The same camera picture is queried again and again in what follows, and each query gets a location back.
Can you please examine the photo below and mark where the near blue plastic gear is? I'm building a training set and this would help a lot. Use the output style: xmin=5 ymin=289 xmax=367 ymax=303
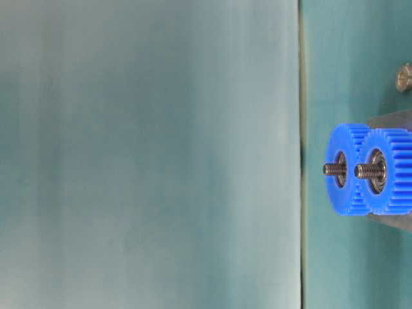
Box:
xmin=358 ymin=128 xmax=411 ymax=216

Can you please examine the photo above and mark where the blue plastic gear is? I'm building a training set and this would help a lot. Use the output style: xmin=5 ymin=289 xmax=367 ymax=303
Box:
xmin=324 ymin=124 xmax=371 ymax=216
xmin=358 ymin=128 xmax=411 ymax=216

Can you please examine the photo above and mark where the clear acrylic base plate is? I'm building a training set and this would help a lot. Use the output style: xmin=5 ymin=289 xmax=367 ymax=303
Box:
xmin=367 ymin=109 xmax=411 ymax=232

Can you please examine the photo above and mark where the near threaded steel shaft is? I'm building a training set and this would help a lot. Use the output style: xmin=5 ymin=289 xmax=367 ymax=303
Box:
xmin=354 ymin=164 xmax=386 ymax=179

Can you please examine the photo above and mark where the far threaded steel shaft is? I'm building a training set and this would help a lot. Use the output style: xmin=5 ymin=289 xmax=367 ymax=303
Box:
xmin=323 ymin=163 xmax=347 ymax=176

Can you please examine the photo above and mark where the far blue plastic gear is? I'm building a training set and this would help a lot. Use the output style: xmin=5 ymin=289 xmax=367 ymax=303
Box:
xmin=324 ymin=124 xmax=371 ymax=216

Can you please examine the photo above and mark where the threaded steel shaft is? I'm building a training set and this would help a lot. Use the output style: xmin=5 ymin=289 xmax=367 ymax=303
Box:
xmin=354 ymin=164 xmax=386 ymax=179
xmin=323 ymin=163 xmax=347 ymax=176

